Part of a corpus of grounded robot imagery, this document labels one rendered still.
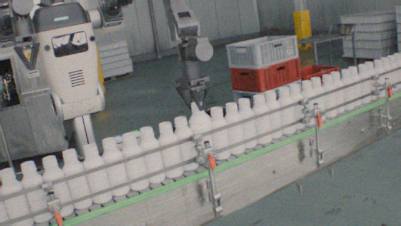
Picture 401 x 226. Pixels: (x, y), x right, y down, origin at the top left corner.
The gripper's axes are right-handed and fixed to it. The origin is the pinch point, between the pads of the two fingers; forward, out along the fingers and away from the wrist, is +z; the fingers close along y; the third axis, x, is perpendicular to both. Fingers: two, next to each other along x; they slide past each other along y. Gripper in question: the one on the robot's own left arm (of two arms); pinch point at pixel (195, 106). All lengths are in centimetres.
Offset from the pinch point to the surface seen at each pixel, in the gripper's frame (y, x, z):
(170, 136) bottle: -2.8, 11.5, 5.6
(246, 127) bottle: -2.1, -16.3, 10.8
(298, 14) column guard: 696, -747, -2
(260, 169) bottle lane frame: -5.3, -17.5, 25.4
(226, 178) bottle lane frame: -5.4, -3.9, 23.7
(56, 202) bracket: -12, 49, 11
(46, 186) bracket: -6, 49, 8
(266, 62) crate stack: 174, -175, 21
